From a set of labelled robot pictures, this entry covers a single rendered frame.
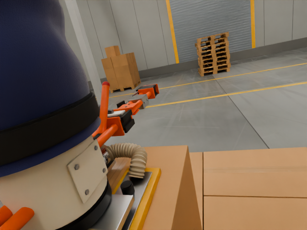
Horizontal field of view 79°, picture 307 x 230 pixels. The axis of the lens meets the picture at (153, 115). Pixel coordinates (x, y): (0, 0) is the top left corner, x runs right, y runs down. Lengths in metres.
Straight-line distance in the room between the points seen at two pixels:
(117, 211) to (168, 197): 0.12
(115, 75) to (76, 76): 7.20
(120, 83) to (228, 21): 5.47
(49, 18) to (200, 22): 9.29
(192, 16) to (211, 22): 0.89
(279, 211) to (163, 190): 0.63
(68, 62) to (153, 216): 0.33
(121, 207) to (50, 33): 0.31
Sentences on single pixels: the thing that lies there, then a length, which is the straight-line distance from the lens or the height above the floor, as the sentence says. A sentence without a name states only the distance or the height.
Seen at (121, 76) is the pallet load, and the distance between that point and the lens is 7.42.
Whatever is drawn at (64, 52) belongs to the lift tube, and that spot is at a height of 1.29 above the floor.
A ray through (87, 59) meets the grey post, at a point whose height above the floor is 1.35.
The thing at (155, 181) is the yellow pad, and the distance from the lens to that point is 0.48.
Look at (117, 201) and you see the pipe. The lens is 0.41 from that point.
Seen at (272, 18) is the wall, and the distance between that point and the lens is 10.29.
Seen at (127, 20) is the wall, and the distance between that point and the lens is 10.08.
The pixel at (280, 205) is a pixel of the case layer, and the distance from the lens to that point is 1.03.
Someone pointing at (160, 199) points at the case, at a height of 0.95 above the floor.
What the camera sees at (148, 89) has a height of 1.11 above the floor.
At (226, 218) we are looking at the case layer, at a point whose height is 0.54.
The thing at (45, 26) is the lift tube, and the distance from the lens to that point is 0.30.
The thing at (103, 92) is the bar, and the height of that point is 1.18.
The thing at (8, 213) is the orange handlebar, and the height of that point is 1.08.
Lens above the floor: 1.27
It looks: 19 degrees down
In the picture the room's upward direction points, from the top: 13 degrees counter-clockwise
